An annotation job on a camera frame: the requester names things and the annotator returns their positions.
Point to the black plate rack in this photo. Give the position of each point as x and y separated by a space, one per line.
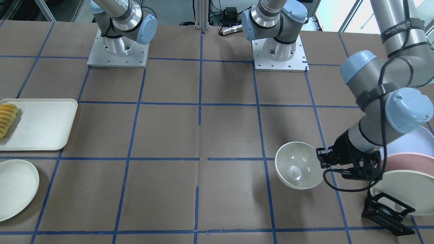
385 216

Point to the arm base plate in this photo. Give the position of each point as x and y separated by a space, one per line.
120 52
272 56

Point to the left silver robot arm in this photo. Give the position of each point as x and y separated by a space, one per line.
386 91

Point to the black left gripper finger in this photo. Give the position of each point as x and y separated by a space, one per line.
326 157

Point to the pink plate in rack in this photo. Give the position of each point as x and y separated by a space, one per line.
410 161

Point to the cream plate in rack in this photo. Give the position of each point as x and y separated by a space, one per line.
411 187

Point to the lavender blue plate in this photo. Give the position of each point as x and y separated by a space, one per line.
418 141

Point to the aluminium frame post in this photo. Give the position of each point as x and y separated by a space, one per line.
201 14

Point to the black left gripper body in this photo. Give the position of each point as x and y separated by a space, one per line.
346 148

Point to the cream rectangular tray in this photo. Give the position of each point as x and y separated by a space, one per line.
41 124

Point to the cream flat plate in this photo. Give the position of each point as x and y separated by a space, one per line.
19 182

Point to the cream ceramic bowl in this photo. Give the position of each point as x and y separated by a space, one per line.
297 166

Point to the sliced yellow fruit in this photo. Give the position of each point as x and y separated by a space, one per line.
8 114

